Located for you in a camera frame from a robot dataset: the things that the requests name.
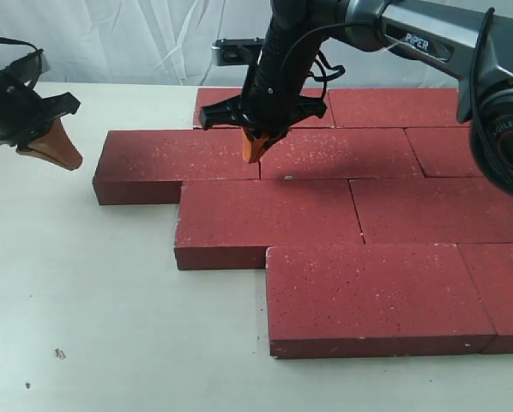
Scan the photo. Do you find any red brick front large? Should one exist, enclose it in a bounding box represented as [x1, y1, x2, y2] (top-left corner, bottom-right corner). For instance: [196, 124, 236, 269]
[266, 244, 496, 359]

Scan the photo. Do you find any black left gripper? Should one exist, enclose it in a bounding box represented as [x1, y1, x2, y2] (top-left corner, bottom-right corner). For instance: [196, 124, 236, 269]
[0, 83, 83, 171]

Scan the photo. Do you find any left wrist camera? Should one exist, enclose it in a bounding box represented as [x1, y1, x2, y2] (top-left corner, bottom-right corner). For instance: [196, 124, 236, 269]
[2, 49, 51, 83]

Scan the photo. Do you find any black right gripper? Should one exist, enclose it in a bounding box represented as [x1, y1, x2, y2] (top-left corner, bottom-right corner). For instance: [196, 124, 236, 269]
[199, 25, 327, 164]

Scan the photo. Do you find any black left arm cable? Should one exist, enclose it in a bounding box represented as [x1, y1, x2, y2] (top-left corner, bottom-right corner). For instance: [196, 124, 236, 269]
[0, 33, 45, 91]

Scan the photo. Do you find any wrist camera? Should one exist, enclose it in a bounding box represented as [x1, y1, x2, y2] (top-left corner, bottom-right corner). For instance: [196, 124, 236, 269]
[211, 38, 264, 67]
[2, 49, 51, 83]

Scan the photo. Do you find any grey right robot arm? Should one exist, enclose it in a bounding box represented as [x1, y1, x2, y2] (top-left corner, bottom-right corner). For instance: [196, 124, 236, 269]
[199, 1, 513, 197]

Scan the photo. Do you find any red brick with white chip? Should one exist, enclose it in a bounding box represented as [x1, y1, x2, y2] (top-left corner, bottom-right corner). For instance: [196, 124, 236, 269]
[261, 128, 423, 179]

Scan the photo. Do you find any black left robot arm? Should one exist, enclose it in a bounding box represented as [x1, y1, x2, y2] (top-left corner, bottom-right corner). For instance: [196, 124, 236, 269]
[0, 50, 82, 171]

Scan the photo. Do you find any white backdrop cloth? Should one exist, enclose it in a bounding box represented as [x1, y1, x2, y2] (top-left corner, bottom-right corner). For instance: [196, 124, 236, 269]
[0, 0, 513, 92]

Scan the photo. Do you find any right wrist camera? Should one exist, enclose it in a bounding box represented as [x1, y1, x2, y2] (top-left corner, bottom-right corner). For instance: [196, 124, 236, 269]
[211, 38, 264, 67]

